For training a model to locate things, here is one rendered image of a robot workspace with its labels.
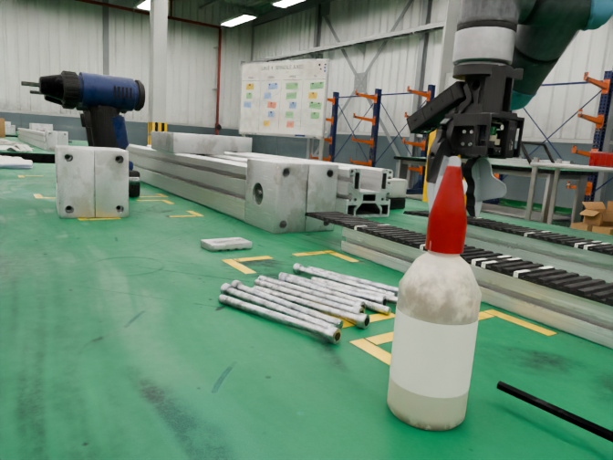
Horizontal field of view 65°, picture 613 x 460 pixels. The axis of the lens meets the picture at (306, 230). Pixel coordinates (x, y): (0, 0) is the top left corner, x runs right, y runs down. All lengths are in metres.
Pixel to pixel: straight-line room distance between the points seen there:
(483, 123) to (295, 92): 6.10
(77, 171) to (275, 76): 6.30
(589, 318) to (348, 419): 0.22
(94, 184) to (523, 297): 0.56
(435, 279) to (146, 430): 0.14
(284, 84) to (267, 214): 6.21
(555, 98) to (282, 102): 4.76
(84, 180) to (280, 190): 0.27
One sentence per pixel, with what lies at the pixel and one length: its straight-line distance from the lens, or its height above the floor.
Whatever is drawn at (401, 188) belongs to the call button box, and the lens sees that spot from 1.02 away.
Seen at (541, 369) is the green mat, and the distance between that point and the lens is 0.33.
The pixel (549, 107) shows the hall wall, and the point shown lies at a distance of 9.42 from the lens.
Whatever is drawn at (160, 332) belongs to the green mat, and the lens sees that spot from 0.33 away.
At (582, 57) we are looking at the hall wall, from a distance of 9.30.
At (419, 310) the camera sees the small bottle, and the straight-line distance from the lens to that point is 0.22.
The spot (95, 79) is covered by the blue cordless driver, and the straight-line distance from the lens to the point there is 0.96.
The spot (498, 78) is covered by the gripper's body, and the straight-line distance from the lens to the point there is 0.68.
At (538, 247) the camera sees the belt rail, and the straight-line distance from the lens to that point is 0.63.
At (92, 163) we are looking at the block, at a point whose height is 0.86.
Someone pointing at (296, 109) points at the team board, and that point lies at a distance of 6.68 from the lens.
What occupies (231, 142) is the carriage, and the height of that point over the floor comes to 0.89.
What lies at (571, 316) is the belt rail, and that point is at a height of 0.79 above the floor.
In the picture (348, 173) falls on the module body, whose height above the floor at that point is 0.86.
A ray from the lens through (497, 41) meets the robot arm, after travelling 0.69.
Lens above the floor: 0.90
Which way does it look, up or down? 10 degrees down
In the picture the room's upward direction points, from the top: 4 degrees clockwise
